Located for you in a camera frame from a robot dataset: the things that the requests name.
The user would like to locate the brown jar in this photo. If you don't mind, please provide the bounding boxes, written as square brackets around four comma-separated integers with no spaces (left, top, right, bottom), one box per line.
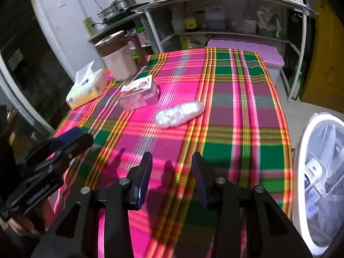
[196,11,206,30]

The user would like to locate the person's left hand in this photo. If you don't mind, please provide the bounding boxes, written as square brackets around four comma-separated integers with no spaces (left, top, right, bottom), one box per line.
[4,215,37,235]

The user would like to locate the crumpled plastic bags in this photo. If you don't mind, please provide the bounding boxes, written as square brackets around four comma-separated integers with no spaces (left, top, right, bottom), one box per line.
[256,7,283,38]

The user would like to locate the small steel pot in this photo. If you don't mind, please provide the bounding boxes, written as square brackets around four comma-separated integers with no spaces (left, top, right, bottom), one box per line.
[97,7,117,18]

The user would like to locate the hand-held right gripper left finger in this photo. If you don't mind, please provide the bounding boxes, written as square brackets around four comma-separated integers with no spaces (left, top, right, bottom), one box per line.
[30,152,154,258]

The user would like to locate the clear white bottle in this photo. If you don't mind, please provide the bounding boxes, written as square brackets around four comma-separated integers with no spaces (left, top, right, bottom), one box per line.
[170,8,184,33]

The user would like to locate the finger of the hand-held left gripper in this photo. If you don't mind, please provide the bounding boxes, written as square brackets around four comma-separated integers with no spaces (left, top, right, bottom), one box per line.
[16,132,94,178]
[40,127,84,154]

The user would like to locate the white squeeze bottle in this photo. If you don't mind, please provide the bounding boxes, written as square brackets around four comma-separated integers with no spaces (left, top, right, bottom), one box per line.
[304,159,327,191]

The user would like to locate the pink lidded storage box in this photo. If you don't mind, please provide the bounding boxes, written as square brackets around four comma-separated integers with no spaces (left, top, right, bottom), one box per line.
[206,38,285,86]

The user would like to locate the clear plastic bag roll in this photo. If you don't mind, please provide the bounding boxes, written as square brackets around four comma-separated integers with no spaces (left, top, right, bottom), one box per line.
[155,101,205,129]

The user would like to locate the white plastic bin liner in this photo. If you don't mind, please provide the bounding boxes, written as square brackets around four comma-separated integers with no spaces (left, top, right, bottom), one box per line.
[304,124,344,248]

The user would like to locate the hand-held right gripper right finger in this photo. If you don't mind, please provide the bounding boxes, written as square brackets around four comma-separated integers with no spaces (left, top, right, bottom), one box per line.
[191,152,313,258]

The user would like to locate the yellow label oil bottle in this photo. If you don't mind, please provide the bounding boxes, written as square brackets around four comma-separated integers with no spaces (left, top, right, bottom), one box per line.
[183,5,198,31]

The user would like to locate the steel cooking pot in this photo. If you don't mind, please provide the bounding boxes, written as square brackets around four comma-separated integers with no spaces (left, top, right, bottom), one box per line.
[99,2,149,23]

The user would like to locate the yellow wooden door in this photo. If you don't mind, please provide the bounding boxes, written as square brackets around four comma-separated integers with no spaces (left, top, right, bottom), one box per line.
[299,0,344,111]

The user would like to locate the clear pink plastic box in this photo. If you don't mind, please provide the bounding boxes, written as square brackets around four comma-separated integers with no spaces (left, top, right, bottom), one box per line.
[117,75,161,111]

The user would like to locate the yellowed power strip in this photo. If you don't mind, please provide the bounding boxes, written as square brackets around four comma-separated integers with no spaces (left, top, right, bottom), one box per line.
[84,17,95,37]

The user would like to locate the pink bucket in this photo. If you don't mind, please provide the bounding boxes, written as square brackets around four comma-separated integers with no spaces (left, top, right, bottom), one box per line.
[238,19,258,34]

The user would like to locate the pink green plaid tablecloth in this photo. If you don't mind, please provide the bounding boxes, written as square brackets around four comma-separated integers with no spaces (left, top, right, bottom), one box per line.
[44,48,293,258]

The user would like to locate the pink brown jug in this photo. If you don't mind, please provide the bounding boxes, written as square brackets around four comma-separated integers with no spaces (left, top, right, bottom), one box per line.
[95,31,140,81]

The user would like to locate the yellow printed bag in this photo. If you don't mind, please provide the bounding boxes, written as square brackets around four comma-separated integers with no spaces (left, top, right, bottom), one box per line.
[180,34,205,50]

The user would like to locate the small pink tub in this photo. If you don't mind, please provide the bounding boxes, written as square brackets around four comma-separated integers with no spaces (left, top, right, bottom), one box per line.
[129,29,151,49]

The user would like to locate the green drink bottle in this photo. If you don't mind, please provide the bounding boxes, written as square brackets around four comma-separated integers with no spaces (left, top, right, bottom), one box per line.
[292,71,304,100]

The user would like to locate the steel steamer pot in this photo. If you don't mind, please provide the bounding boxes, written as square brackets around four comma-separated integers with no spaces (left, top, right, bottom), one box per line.
[111,0,137,11]

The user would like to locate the white round bin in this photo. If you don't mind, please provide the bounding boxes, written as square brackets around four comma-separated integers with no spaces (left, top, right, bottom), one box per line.
[292,112,344,257]

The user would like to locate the yellow white tissue box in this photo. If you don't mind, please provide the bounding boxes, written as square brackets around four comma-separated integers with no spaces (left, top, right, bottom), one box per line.
[66,60,109,110]

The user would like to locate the large blue liquid jug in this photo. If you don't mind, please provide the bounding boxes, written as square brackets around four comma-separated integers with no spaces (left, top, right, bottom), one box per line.
[205,6,227,31]

